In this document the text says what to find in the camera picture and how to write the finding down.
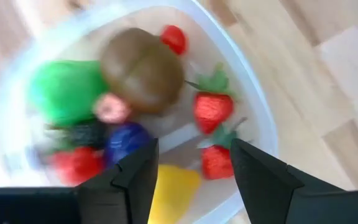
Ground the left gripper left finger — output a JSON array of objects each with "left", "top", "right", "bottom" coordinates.
[{"left": 76, "top": 138, "right": 160, "bottom": 224}]

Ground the yellow lemon toy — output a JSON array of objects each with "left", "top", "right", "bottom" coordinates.
[{"left": 147, "top": 164, "right": 202, "bottom": 224}]

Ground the black blackberry toy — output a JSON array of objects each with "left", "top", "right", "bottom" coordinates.
[{"left": 47, "top": 121, "right": 108, "bottom": 150}]

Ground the red cherry tomato toy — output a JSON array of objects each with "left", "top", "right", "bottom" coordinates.
[
  {"left": 50, "top": 146, "right": 105, "bottom": 187},
  {"left": 160, "top": 24, "right": 188, "bottom": 56}
]

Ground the red strawberry toy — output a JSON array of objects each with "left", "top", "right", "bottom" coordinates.
[
  {"left": 200, "top": 124, "right": 239, "bottom": 180},
  {"left": 185, "top": 63, "right": 236, "bottom": 135}
]

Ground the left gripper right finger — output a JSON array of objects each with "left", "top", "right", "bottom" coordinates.
[{"left": 230, "top": 138, "right": 346, "bottom": 224}]

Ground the green pear toy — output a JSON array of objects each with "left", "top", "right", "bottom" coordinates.
[{"left": 28, "top": 60, "right": 110, "bottom": 127}]

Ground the brown kiwi toy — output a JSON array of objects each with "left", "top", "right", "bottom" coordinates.
[{"left": 99, "top": 27, "right": 186, "bottom": 114}]

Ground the pink wrinkled fruit toy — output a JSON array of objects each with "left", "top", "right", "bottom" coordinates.
[{"left": 93, "top": 92, "right": 132, "bottom": 124}]

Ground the purple eggplant toy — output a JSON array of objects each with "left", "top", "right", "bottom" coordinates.
[{"left": 104, "top": 121, "right": 154, "bottom": 169}]

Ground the clear plastic tupperware container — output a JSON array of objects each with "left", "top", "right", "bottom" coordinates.
[{"left": 0, "top": 0, "right": 280, "bottom": 224}]

